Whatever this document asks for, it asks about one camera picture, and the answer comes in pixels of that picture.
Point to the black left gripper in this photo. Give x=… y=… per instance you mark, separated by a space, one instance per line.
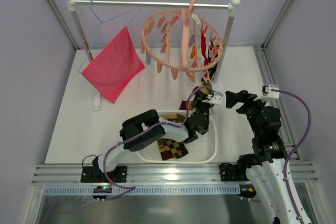
x=200 y=100

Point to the beige striped sock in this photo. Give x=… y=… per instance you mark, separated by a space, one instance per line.
x=190 y=104

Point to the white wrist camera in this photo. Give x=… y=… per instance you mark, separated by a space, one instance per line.
x=269 y=93
x=216 y=98

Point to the pink round clip hanger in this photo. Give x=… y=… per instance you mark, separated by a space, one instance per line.
x=190 y=60

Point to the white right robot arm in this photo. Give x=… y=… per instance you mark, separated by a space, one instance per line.
x=267 y=168

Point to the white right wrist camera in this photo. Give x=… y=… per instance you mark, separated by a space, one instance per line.
x=269 y=93

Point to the red sock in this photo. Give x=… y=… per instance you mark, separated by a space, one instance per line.
x=204 y=46

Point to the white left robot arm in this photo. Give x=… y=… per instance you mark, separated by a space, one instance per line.
x=143 y=130

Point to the white metal clothes rack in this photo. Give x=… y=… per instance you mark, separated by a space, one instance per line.
x=232 y=8

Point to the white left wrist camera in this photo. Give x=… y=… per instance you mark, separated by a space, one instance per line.
x=216 y=98

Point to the pink towel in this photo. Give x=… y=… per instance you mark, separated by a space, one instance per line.
x=114 y=67

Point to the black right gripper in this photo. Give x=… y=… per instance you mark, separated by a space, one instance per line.
x=247 y=102

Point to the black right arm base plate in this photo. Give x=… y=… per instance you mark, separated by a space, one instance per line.
x=232 y=173

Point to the brown argyle sock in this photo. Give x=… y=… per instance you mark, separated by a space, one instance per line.
x=170 y=149

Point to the aluminium front rail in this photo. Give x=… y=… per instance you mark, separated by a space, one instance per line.
x=140 y=180

